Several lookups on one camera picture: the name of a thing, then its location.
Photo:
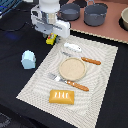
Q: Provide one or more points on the fork with wooden handle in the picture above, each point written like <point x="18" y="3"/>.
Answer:
<point x="59" y="79"/>

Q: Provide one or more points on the yellow butter box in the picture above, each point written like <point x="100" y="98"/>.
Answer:
<point x="51" y="39"/>

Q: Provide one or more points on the dark grey pot left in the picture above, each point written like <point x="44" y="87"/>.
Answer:
<point x="69" y="12"/>

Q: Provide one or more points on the tan wooden plate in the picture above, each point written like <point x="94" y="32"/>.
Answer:
<point x="72" y="69"/>

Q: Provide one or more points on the white fish toy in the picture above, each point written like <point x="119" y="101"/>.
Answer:
<point x="73" y="47"/>

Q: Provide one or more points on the knife with wooden handle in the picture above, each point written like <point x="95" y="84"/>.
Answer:
<point x="83" y="58"/>

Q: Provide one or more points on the beige woven placemat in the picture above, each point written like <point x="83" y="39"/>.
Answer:
<point x="84" y="112"/>

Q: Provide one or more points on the beige bowl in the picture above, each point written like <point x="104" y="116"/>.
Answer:
<point x="124" y="16"/>

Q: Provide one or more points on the dark grey pot right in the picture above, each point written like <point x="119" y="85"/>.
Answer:
<point x="94" y="15"/>

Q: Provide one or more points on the light blue milk carton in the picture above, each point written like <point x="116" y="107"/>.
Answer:
<point x="28" y="60"/>

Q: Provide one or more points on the orange bread loaf toy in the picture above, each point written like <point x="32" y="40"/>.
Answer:
<point x="61" y="96"/>

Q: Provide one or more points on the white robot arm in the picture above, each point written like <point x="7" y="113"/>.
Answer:
<point x="49" y="6"/>

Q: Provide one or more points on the dark grey pot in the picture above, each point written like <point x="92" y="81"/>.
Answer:
<point x="94" y="15"/>
<point x="69" y="12"/>

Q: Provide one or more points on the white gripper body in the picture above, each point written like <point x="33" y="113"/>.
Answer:
<point x="48" y="23"/>

